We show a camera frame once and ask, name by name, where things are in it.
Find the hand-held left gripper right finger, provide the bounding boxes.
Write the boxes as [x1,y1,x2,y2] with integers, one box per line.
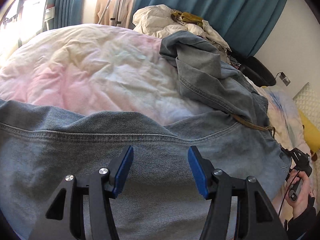
[188,145,289,240]

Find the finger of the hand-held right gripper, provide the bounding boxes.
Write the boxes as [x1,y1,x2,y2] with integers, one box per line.
[280,147,297,158]

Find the white chair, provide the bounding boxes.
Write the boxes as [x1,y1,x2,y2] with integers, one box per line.
[19,0,49,48]

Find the wall socket with charger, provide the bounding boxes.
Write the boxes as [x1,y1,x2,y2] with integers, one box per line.
[275,72,292,83]

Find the mustard yellow garment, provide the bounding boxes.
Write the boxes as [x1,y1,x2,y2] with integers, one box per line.
[171,9,204,25]

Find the person's right hand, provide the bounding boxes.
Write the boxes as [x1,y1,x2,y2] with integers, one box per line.
[286,174,315,220]

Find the wide teal curtain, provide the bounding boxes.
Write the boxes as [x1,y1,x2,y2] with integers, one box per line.
[135,0,290,57]

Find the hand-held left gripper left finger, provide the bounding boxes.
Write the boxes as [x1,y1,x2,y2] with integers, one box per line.
[29,145,134,240]

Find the white desk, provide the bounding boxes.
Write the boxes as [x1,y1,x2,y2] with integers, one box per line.
[45,5,56,29]

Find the white quilted headboard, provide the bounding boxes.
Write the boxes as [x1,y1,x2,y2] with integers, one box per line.
[292,82,320,122]

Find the pastel tie-dye blanket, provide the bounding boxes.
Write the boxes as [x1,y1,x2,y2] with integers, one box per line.
[0,24,313,220]

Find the person's right forearm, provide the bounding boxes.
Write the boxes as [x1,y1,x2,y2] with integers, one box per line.
[284,206,320,240]

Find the yellow plush toy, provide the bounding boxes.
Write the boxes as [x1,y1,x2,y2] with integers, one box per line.
[299,110,320,161]

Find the beige hanging garment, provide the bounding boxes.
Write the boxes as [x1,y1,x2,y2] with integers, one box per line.
[94,0,137,29]

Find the thin red black cable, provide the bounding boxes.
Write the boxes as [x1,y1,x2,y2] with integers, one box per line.
[276,170,298,220]

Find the grey blue denim jeans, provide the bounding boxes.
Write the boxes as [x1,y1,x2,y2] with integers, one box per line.
[0,30,292,240]

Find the narrow teal curtain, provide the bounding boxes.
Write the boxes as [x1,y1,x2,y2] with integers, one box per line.
[41,0,94,29]

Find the metal garment steamer stand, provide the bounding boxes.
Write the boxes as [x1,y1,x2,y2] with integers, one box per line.
[99,0,130,28]

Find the white down jacket pile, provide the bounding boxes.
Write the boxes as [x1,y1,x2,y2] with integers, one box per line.
[132,4,232,55]

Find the pastel pillow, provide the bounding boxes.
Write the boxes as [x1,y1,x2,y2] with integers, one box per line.
[262,86,304,150]

